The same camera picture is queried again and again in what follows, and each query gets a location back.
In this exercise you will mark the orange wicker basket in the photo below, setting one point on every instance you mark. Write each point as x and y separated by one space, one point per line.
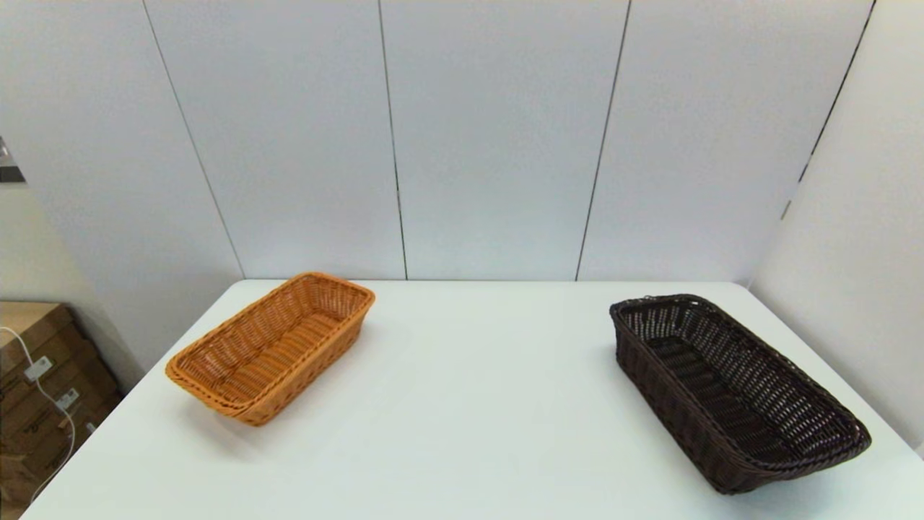
274 354

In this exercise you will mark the dark brown wicker basket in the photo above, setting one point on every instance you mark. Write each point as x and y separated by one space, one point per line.
729 397

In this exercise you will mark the small white tag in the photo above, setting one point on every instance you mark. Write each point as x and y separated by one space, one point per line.
37 369
67 398

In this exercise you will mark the brown cardboard box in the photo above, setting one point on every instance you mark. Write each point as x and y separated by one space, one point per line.
36 321
18 408
18 469

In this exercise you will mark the dark grey wall fixture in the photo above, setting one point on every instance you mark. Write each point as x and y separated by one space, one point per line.
9 173

